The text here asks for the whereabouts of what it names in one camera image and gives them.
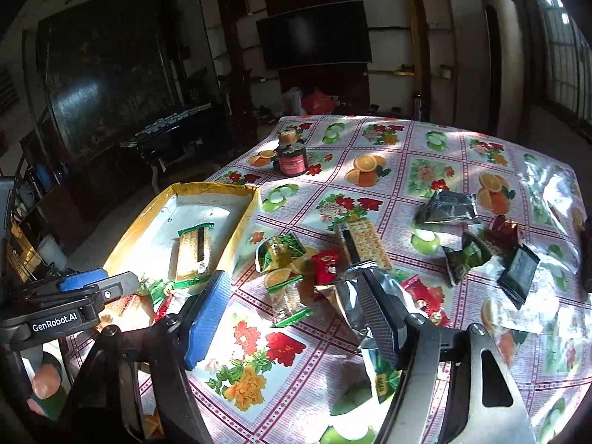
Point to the person's left hand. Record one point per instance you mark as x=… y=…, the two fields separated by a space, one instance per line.
x=46 y=384

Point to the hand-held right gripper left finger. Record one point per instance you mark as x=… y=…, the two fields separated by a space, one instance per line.
x=208 y=319

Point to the dark lacquered cabinet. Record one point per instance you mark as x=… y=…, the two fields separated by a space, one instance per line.
x=111 y=78

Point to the black square snack packet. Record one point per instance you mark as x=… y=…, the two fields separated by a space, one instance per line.
x=519 y=274

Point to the white standing air conditioner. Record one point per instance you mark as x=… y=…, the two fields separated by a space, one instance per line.
x=502 y=64

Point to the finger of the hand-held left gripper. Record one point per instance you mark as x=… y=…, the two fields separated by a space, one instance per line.
x=83 y=280
x=118 y=286

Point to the red plastic bag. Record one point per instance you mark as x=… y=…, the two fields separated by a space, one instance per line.
x=317 y=101

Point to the silver foil snack packet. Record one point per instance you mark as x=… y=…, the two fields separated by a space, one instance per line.
x=349 y=303

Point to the long clear cracker packet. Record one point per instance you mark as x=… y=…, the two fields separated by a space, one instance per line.
x=363 y=240

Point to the yellow cardboard box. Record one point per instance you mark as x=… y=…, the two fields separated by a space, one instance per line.
x=152 y=236

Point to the small green candy packet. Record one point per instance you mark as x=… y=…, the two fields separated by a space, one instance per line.
x=157 y=286

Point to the green and yellow snack packet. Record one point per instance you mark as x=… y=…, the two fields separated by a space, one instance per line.
x=381 y=379

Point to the fruit-printed tablecloth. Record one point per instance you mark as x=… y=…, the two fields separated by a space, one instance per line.
x=462 y=171

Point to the dark red snack packet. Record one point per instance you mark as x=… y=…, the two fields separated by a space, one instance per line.
x=504 y=231

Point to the dark glass bottle with cork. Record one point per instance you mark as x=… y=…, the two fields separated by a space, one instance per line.
x=290 y=157

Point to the crumpled silver snack packet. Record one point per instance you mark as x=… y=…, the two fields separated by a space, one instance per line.
x=446 y=208

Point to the white bucket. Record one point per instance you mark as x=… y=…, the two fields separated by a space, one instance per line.
x=51 y=250

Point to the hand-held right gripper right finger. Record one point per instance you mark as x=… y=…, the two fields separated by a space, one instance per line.
x=384 y=323

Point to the clear packet with green ends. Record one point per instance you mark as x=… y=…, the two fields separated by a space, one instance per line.
x=289 y=296

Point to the white plastic bag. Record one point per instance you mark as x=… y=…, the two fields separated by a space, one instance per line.
x=291 y=99

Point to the black television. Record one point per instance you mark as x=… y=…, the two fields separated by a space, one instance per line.
x=314 y=34

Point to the small red candy packet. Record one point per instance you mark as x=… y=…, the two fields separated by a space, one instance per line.
x=164 y=307

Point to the cracker packet with green ends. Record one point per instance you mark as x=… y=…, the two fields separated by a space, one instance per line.
x=194 y=252

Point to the red packet with gold emblem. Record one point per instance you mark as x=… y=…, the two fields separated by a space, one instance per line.
x=428 y=298

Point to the green triangular snack packet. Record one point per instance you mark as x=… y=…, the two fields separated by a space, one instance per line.
x=465 y=259

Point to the barred window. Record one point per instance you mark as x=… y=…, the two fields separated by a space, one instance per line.
x=559 y=41

